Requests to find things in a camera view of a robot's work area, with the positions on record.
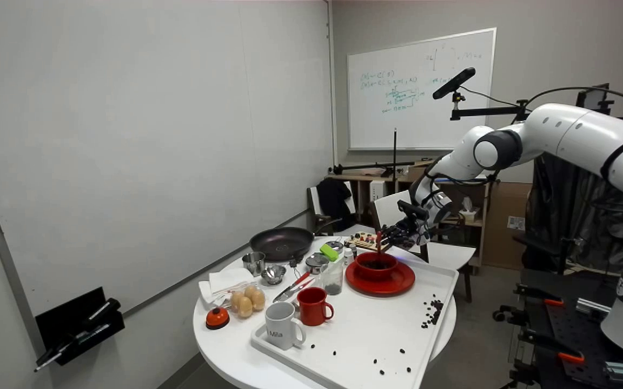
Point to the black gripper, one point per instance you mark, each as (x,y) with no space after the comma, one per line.
(418,219)

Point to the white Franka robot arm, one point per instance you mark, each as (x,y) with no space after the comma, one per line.
(577,137)

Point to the red plate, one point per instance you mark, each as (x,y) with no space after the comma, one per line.
(390,284)

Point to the green plastic toy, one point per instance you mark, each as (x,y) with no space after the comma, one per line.
(330,251)

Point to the white side table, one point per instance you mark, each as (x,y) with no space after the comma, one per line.
(451,256)

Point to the black hanging jacket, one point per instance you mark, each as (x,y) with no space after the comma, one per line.
(333,201)

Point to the clear plastic cup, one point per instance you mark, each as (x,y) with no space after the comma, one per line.
(333,277)

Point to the black boom stand rod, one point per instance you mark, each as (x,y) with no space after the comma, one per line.
(368,168)

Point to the wooden shelf desk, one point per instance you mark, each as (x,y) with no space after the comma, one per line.
(469,223)

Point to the pile of coffee beans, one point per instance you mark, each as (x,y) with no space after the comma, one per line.
(432,315)

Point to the red enamel mug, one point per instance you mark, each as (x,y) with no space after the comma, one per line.
(313,305)

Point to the black frying pan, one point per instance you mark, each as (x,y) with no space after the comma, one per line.
(282,243)

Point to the brown cardboard box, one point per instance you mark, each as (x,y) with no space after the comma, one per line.
(506,223)

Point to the small steel pot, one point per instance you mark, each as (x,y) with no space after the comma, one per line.
(251,263)

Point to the white ceramic mug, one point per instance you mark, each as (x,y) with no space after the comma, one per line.
(279,325)

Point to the white whiteboard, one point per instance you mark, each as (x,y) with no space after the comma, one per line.
(399,87)

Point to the white folded napkin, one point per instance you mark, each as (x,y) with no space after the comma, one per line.
(226,283)

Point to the black covered chair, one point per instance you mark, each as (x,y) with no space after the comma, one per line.
(572,208)

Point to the small orange round toy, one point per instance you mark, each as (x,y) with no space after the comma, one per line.
(217,318)

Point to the black equipment cart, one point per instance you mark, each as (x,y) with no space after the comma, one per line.
(563,339)

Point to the black camera stand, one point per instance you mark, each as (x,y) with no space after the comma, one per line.
(486,111)

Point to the black stereo camera bar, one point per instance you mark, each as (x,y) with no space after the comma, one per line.
(452,84)

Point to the black wall marker holder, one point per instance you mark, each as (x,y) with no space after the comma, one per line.
(73,325)

